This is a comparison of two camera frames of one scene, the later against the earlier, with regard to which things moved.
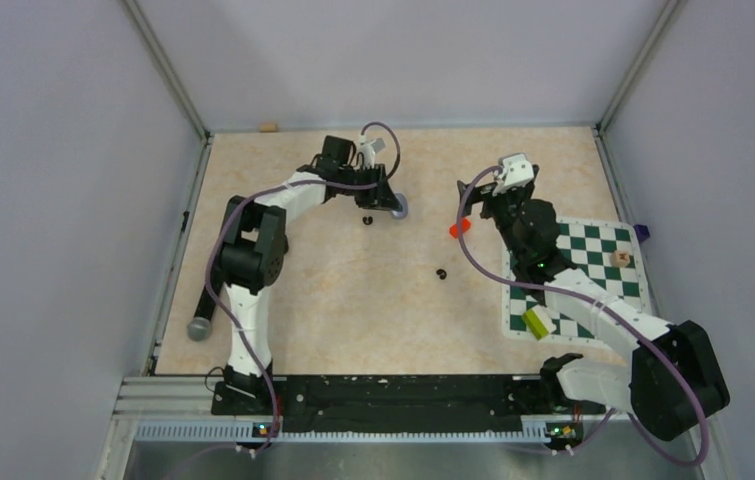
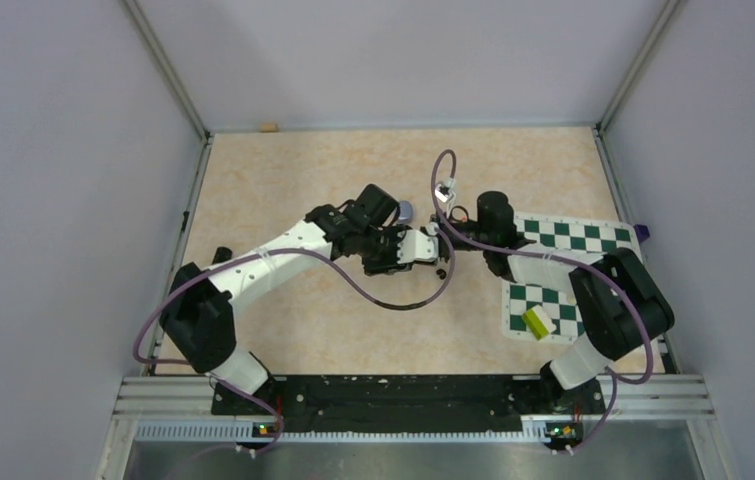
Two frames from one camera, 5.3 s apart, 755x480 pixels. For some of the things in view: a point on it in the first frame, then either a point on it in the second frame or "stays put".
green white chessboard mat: x=609 y=253 stays put
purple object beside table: x=642 y=232 stays put
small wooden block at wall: x=268 y=127 stays put
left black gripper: x=380 y=195 to x=390 y=265
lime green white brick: x=539 y=321 stays put
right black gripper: x=523 y=194 to x=443 y=247
